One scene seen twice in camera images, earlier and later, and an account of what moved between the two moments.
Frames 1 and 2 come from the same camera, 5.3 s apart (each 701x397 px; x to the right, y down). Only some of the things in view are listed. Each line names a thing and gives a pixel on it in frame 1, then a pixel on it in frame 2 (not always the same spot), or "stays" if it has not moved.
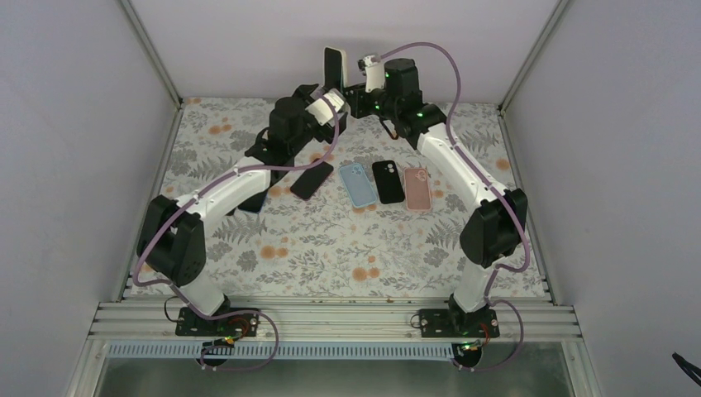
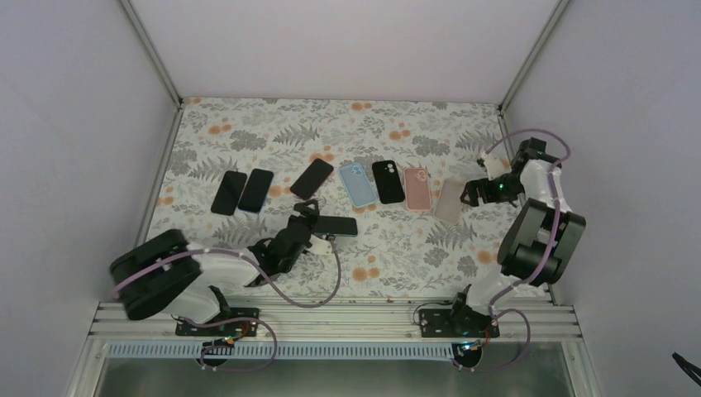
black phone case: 388,182 stays
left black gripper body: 329,134 -> 307,213
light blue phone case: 357,185 stays
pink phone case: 417,190 stays
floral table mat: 386,222 stays
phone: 332,69 -> 338,226
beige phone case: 344,66 -> 449,204
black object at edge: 685,365 stays
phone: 310,183 stays
